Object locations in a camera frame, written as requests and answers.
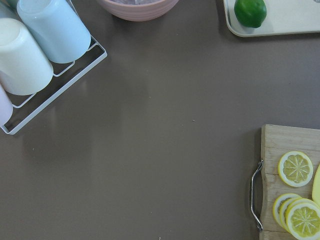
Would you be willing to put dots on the green lime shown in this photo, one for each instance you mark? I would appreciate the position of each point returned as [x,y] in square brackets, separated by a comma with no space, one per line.
[250,13]

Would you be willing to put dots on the cream serving tray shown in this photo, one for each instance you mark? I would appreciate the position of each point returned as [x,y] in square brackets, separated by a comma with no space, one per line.
[284,17]

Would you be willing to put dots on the pink ribbed bowl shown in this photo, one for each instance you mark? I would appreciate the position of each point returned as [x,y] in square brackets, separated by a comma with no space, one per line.
[138,13]

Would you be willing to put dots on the yellow plastic knife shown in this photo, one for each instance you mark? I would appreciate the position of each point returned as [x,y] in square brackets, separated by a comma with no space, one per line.
[316,187]

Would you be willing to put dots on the light blue plastic cup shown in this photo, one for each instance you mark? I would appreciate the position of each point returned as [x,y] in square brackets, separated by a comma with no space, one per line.
[56,27]

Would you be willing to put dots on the cream white plastic cup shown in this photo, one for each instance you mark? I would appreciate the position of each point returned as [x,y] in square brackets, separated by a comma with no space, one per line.
[24,68]

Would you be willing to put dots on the white wire cup rack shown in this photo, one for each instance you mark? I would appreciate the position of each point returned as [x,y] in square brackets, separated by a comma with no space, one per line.
[26,107]

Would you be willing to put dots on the single lemon slice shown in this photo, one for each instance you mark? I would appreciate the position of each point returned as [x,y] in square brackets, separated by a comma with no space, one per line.
[295,168]

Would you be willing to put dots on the back stacked lemon slice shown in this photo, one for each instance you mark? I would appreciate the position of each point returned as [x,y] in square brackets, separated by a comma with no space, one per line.
[277,204]

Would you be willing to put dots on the wooden cutting board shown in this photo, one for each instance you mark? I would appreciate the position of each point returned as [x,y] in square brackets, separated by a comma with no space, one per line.
[277,140]

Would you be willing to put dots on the pink plastic cup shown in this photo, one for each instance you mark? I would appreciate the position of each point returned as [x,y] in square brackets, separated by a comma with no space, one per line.
[6,107]

